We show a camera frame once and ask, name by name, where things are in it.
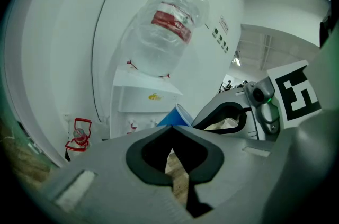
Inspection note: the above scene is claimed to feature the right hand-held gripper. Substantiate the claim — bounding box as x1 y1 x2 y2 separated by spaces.
192 60 323 141

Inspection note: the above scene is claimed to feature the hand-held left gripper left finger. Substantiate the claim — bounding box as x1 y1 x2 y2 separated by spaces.
39 125 193 224

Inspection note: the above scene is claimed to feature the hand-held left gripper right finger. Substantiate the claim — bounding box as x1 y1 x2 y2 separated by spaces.
172 125 278 224

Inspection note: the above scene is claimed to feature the blue plastic cup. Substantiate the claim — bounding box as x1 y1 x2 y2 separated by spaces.
156 103 196 128

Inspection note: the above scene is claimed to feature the large water bottle red label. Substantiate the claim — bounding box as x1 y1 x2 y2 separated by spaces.
120 0 210 78

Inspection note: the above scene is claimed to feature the clear water bottle red handle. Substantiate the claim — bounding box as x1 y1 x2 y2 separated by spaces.
64 117 93 163

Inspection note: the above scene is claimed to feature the white wall sign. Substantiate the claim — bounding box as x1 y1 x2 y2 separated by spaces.
218 15 229 35

